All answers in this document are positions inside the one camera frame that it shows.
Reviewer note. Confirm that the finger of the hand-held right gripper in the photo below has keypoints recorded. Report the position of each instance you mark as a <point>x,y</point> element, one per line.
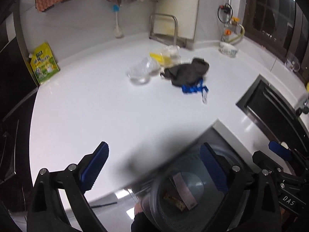
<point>277,147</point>
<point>263,159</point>

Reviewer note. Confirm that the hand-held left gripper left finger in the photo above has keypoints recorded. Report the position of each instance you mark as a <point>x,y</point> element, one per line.
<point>95,166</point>

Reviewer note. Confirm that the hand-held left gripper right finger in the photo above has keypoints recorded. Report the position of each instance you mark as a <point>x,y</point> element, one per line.
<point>214,169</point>

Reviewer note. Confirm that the grey mesh trash bin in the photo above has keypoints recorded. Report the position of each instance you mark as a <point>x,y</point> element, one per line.
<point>193,181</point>

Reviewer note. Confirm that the dark cloth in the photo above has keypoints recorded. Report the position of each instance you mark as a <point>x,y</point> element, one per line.
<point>188,72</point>

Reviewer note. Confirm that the clear plastic cup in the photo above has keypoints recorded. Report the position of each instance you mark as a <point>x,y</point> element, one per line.
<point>142,71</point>

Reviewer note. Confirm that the clear plastic bag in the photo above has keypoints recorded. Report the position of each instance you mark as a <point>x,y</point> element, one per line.
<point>171,52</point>

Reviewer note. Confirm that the grey paper card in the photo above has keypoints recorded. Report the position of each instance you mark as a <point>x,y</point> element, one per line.
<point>184,188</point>

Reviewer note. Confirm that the dark recessed sink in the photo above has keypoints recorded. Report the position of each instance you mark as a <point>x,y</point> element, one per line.
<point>270,104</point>

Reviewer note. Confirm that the brown yellow wrapper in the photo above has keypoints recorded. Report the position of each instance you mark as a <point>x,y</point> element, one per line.
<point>173,199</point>

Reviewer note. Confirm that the person's dark clothing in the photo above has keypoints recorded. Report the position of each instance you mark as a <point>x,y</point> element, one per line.
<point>142,222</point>

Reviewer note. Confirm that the glass cup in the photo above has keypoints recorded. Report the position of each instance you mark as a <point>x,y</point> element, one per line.
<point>292,64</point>

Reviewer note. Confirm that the white patterned bowl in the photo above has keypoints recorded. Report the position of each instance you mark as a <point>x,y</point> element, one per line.
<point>228,50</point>

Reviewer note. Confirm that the black cabinet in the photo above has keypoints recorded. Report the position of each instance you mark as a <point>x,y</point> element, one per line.
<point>14,89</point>

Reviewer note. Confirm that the yellow green refill pouch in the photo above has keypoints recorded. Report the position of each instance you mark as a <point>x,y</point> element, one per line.
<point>44,65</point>

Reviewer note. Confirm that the gas valve with orange knob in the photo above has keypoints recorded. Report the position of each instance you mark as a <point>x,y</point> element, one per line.
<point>228,31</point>

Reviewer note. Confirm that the metal rack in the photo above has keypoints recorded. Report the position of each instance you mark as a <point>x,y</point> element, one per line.
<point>174,29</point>

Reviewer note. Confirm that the white cutting board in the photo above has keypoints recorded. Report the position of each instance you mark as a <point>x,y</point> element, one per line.
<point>178,2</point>

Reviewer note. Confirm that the dark window frame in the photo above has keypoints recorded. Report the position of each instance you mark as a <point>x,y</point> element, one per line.
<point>265,9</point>

